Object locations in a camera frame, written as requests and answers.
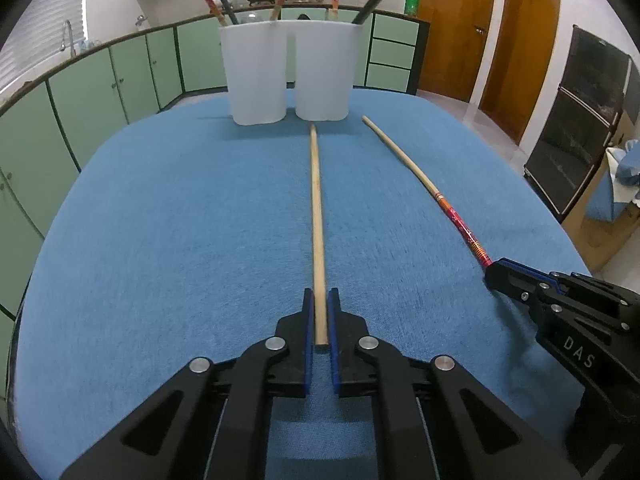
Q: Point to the chrome kitchen faucet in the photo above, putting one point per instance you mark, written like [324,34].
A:
[66,35]

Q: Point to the white plastic cup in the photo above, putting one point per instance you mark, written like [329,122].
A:
[325,72]
[252,75]

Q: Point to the green plastic bottle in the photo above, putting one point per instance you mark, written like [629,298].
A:
[411,1]

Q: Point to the light blue cloth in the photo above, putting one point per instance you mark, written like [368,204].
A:
[627,162]

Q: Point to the black glass-front cabinet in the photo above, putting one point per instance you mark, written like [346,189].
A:
[575,125]

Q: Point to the black chopstick with silver band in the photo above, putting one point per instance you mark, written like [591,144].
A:
[223,0]

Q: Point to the window blinds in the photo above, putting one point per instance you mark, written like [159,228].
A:
[40,25]

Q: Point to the brown wooden door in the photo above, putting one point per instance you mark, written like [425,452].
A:
[520,50]
[452,30]

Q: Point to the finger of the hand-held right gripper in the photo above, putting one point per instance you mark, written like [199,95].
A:
[530,275]
[510,285]

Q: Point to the blue tablecloth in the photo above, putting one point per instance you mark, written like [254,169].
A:
[175,220]

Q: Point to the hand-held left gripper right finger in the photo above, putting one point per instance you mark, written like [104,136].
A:
[334,350]

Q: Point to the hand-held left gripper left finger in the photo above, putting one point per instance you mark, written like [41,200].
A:
[307,350]

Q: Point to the green kitchen base cabinets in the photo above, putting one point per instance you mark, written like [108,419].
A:
[75,105]

